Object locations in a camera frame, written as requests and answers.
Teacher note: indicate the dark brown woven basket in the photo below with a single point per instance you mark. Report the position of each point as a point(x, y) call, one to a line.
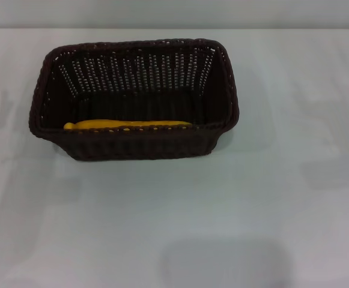
point(138, 147)

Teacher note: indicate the yellow banana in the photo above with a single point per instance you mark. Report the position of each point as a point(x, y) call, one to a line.
point(117, 124)

